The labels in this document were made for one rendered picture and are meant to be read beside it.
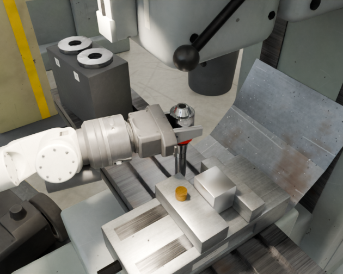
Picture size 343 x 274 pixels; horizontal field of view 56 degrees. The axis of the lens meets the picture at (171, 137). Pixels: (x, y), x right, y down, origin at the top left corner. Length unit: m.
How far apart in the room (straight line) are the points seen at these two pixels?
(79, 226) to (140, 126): 0.34
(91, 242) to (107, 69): 0.41
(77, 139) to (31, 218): 0.67
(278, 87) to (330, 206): 0.36
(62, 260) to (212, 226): 0.48
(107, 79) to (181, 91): 1.97
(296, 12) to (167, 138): 0.27
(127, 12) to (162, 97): 2.29
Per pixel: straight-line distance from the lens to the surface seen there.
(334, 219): 1.01
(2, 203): 1.34
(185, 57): 0.36
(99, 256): 0.77
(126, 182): 0.78
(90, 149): 0.55
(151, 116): 0.60
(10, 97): 2.45
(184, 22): 0.39
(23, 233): 1.20
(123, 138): 0.55
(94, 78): 0.81
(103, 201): 0.86
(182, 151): 0.65
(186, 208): 0.59
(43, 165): 0.54
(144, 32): 0.44
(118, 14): 0.43
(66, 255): 0.94
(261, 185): 0.70
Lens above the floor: 1.52
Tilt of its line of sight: 41 degrees down
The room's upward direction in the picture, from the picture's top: straight up
